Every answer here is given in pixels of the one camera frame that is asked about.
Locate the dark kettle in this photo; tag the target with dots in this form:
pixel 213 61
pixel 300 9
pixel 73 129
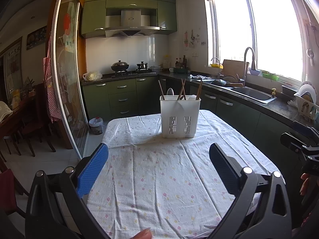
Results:
pixel 142 65

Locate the blue bowl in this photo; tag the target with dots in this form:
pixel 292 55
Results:
pixel 254 72

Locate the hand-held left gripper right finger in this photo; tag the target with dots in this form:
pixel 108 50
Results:
pixel 224 169

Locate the wooden dining chair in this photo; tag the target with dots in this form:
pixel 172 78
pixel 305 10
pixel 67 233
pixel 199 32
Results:
pixel 27 134

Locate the grey dish cloth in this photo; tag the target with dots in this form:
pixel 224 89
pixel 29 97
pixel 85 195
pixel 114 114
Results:
pixel 197 76

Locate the yellow soap dispenser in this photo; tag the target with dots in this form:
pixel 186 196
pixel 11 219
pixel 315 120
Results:
pixel 273 92

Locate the dark wall picture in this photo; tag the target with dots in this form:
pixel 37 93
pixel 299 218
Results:
pixel 37 37

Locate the wooden chopstick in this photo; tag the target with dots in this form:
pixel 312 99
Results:
pixel 180 89
pixel 161 89
pixel 200 88
pixel 183 88

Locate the green wall cabinets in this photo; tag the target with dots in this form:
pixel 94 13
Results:
pixel 92 17

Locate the wooden cutting board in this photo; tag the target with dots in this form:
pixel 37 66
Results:
pixel 234 67

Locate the person's right hand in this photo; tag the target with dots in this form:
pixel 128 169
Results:
pixel 304 184

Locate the white plastic bag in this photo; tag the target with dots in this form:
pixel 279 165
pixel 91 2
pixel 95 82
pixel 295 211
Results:
pixel 92 76

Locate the red checked apron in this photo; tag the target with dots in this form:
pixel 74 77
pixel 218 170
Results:
pixel 52 92

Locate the trash bin with liner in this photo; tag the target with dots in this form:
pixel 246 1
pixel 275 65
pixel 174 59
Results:
pixel 96 127

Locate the wall stickers and hooks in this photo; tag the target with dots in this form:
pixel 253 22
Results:
pixel 193 38

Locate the glass sliding door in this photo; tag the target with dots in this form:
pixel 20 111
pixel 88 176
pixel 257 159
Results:
pixel 72 92

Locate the gas stove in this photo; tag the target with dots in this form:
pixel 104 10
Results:
pixel 134 72

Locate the yellow basket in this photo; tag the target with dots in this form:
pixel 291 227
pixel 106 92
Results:
pixel 216 65

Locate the white floral tablecloth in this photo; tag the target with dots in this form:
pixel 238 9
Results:
pixel 162 174

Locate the steel range hood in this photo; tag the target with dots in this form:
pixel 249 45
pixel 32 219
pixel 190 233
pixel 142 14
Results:
pixel 130 22

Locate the red chair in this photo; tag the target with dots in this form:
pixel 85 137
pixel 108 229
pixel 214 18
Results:
pixel 8 189

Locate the green basket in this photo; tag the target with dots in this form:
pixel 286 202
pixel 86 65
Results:
pixel 270 76

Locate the white plate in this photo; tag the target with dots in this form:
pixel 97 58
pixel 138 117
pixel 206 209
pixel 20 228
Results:
pixel 305 88

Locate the black wok with lid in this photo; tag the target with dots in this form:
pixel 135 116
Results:
pixel 119 66

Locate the white plastic utensil holder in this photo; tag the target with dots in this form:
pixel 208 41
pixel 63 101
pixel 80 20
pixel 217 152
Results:
pixel 179 119

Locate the window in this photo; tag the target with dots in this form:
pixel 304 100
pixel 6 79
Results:
pixel 271 32

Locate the white dish rack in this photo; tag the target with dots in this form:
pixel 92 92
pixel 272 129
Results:
pixel 307 107

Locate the steel faucet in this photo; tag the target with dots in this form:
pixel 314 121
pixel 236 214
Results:
pixel 249 54

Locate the green base cabinets with drawers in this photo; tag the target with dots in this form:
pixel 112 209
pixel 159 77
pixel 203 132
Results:
pixel 119 97

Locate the steel sink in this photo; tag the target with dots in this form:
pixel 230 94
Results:
pixel 251 93

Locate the clear plastic container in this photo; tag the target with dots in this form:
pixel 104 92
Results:
pixel 166 62

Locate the group of sauce bottles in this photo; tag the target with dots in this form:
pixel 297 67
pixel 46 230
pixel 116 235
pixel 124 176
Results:
pixel 181 63

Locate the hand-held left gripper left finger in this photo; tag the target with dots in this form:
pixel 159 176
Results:
pixel 92 169

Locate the white spoon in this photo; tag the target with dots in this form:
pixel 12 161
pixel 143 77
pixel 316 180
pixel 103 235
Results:
pixel 191 97

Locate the dark pan in sink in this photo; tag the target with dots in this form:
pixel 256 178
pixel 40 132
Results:
pixel 224 82

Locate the clear plastic spoon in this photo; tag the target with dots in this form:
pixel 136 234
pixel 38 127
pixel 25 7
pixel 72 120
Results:
pixel 170 92

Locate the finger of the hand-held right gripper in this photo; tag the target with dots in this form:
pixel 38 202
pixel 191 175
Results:
pixel 305 127
pixel 292 142

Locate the large framed wall picture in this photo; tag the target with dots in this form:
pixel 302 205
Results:
pixel 13 67

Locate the person's left hand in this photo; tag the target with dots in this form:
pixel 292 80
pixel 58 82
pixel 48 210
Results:
pixel 142 234

